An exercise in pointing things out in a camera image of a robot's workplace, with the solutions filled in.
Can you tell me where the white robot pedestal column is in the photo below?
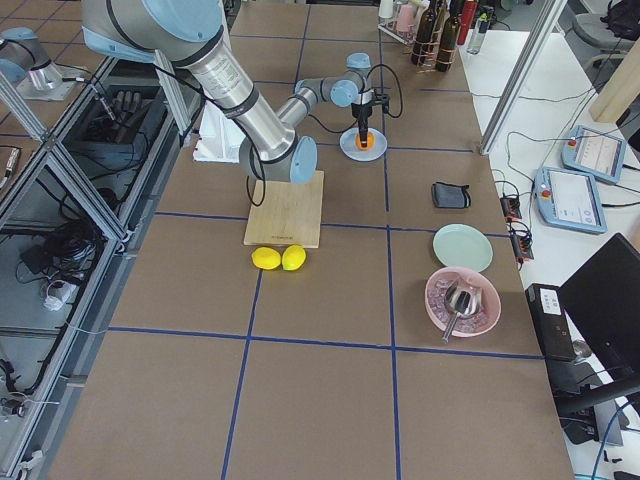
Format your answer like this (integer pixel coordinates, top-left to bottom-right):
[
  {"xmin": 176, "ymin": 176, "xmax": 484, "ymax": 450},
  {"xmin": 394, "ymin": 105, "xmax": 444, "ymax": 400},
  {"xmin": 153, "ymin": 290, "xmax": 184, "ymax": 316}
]
[{"xmin": 192, "ymin": 0, "xmax": 271, "ymax": 165}]

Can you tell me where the front dark wine bottle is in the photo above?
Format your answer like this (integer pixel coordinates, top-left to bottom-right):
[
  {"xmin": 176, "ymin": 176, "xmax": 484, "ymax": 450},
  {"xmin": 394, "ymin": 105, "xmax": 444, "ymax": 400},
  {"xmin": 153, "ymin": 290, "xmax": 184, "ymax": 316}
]
[{"xmin": 410, "ymin": 1, "xmax": 446, "ymax": 66}]

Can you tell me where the pink cup on top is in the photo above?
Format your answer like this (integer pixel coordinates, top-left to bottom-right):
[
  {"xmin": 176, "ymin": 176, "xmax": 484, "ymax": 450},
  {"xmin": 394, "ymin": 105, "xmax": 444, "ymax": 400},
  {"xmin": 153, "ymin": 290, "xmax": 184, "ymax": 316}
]
[{"xmin": 396, "ymin": 4, "xmax": 414, "ymax": 33}]

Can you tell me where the metal scoop spoon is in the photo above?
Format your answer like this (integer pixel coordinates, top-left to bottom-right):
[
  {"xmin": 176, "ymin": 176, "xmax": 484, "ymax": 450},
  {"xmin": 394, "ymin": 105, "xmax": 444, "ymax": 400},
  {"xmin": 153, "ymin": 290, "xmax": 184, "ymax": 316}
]
[{"xmin": 442, "ymin": 280, "xmax": 483, "ymax": 343}]

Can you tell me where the black computer monitor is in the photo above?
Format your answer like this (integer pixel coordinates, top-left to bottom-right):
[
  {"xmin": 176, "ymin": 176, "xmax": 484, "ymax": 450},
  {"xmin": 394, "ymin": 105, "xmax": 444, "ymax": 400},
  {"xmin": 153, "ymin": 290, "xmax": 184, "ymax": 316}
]
[{"xmin": 556, "ymin": 233, "xmax": 639, "ymax": 416}]

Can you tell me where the black desktop box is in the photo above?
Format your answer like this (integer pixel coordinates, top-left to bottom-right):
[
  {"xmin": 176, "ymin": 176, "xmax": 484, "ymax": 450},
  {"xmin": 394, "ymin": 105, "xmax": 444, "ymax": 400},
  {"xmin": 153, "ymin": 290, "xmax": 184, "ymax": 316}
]
[{"xmin": 526, "ymin": 283, "xmax": 576, "ymax": 362}]

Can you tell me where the near blue teach pendant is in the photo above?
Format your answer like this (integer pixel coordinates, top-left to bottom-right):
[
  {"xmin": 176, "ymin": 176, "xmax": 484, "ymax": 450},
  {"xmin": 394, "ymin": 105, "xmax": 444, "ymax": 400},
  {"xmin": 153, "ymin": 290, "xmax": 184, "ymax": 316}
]
[{"xmin": 534, "ymin": 167, "xmax": 607, "ymax": 234}]

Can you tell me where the far blue teach pendant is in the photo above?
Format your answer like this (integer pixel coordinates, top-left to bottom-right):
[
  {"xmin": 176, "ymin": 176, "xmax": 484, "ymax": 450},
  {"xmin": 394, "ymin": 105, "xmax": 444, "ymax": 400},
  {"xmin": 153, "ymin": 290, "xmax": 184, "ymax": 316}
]
[{"xmin": 561, "ymin": 125, "xmax": 627, "ymax": 184}]

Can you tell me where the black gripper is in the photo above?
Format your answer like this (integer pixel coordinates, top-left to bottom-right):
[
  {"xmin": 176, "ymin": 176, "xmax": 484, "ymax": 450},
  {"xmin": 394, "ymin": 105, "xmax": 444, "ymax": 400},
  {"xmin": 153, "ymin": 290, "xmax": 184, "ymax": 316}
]
[{"xmin": 352, "ymin": 103, "xmax": 372, "ymax": 148}]

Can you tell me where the middle dark wine bottle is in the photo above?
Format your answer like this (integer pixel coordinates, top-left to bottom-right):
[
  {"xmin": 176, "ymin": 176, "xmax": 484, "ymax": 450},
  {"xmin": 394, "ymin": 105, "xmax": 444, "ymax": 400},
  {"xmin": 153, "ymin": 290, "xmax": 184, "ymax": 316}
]
[{"xmin": 435, "ymin": 0, "xmax": 465, "ymax": 72}]

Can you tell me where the light green plate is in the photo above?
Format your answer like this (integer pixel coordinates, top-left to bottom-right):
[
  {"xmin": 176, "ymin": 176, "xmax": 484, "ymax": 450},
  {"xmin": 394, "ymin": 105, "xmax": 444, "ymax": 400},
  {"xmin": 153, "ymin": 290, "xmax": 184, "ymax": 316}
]
[{"xmin": 433, "ymin": 224, "xmax": 493, "ymax": 272}]

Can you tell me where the blue teach pendant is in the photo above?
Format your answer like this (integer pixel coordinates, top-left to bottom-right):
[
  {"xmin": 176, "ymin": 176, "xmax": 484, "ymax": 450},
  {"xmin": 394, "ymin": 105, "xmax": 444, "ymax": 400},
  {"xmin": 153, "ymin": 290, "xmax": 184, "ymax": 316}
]
[
  {"xmin": 534, "ymin": 167, "xmax": 607, "ymax": 234},
  {"xmin": 561, "ymin": 125, "xmax": 627, "ymax": 184}
]

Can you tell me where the orange fruit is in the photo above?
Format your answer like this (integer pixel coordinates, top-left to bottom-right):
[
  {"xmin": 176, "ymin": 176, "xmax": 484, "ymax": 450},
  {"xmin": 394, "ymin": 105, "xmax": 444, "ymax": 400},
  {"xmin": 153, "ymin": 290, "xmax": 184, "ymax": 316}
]
[{"xmin": 355, "ymin": 131, "xmax": 375, "ymax": 151}]

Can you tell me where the right yellow lemon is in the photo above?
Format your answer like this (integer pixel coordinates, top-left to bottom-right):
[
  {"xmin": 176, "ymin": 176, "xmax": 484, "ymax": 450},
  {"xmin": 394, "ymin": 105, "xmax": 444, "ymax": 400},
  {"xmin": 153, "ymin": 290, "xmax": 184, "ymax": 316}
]
[{"xmin": 281, "ymin": 244, "xmax": 307, "ymax": 271}]

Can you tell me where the yellow lemon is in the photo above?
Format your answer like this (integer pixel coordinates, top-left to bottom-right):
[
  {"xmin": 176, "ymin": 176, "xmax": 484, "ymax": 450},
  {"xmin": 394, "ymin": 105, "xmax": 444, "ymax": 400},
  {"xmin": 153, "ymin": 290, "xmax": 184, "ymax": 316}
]
[
  {"xmin": 251, "ymin": 247, "xmax": 281, "ymax": 270},
  {"xmin": 281, "ymin": 244, "xmax": 307, "ymax": 271}
]

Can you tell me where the folded dark grey cloth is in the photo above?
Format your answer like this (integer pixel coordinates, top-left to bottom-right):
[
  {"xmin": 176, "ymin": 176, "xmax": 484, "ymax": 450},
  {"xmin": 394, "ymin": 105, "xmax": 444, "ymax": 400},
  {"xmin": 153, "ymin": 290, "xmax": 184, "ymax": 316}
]
[{"xmin": 431, "ymin": 182, "xmax": 472, "ymax": 209}]

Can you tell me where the aluminium frame post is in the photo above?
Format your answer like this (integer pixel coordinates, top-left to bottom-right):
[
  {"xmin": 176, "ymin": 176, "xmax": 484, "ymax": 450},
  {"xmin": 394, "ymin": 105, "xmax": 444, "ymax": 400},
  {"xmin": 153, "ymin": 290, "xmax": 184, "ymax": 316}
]
[{"xmin": 479, "ymin": 0, "xmax": 567, "ymax": 155}]

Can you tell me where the pink bowl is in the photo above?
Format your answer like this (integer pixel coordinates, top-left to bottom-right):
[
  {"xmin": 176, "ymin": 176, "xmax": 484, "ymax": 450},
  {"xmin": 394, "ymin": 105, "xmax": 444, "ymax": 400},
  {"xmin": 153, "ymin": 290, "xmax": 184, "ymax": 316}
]
[{"xmin": 424, "ymin": 266, "xmax": 501, "ymax": 338}]

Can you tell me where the left yellow lemon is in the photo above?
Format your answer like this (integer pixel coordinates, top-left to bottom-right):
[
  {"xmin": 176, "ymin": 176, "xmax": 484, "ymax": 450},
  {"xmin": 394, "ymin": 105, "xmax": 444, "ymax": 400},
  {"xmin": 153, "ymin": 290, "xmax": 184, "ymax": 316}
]
[{"xmin": 251, "ymin": 247, "xmax": 281, "ymax": 270}]

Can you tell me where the copper wire bottle rack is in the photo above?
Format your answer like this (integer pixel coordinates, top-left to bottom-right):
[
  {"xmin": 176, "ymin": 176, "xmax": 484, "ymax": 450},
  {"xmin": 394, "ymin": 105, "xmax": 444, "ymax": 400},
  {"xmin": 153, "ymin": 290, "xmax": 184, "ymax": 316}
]
[{"xmin": 410, "ymin": 1, "xmax": 460, "ymax": 73}]

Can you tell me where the dark wine bottle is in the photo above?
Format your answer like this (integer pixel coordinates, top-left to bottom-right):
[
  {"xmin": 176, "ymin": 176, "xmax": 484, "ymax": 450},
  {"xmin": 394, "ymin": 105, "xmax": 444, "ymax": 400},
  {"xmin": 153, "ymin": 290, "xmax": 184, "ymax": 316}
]
[
  {"xmin": 410, "ymin": 1, "xmax": 446, "ymax": 66},
  {"xmin": 435, "ymin": 0, "xmax": 465, "ymax": 72}
]

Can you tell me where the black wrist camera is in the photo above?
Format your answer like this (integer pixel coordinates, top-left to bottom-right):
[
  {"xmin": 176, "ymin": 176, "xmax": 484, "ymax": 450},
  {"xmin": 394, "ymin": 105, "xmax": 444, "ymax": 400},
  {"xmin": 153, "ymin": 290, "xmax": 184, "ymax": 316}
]
[{"xmin": 373, "ymin": 91, "xmax": 390, "ymax": 114}]

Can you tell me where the grey water bottle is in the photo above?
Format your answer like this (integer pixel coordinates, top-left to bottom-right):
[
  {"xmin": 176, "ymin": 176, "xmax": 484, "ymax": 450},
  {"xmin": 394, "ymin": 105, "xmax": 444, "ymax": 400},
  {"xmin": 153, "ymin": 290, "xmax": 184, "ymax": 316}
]
[{"xmin": 467, "ymin": 12, "xmax": 490, "ymax": 55}]

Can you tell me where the red water bottle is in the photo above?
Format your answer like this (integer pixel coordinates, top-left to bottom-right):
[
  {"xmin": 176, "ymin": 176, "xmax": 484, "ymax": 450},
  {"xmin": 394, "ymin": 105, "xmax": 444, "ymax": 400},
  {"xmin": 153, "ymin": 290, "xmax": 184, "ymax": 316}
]
[{"xmin": 456, "ymin": 0, "xmax": 479, "ymax": 46}]

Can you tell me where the white wire cup rack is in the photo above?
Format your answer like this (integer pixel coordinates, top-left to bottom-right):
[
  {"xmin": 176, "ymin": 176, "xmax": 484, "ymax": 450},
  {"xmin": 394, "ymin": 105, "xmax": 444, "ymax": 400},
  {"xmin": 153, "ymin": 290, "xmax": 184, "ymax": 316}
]
[{"xmin": 378, "ymin": 0, "xmax": 423, "ymax": 45}]

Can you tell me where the light blue plate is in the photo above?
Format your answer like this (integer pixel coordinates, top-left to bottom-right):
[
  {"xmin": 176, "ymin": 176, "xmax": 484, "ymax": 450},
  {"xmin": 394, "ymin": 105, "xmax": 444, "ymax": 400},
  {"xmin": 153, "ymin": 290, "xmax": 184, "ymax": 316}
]
[{"xmin": 340, "ymin": 127, "xmax": 387, "ymax": 162}]

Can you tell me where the white cup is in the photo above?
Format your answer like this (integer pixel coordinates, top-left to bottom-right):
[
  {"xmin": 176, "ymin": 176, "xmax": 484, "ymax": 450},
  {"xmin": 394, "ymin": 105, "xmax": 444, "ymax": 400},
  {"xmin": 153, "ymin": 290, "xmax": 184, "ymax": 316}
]
[{"xmin": 378, "ymin": 0, "xmax": 394, "ymax": 20}]

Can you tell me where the bamboo cutting board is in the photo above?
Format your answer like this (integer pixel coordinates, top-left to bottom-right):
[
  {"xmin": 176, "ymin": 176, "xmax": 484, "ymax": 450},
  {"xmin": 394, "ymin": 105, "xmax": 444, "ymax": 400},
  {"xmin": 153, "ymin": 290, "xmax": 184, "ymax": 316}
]
[{"xmin": 243, "ymin": 170, "xmax": 324, "ymax": 248}]

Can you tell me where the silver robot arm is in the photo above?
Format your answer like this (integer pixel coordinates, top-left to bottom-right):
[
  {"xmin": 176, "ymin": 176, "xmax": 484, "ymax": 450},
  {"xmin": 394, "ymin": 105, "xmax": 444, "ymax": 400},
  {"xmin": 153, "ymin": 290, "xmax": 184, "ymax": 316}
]
[{"xmin": 81, "ymin": 0, "xmax": 371, "ymax": 183}]

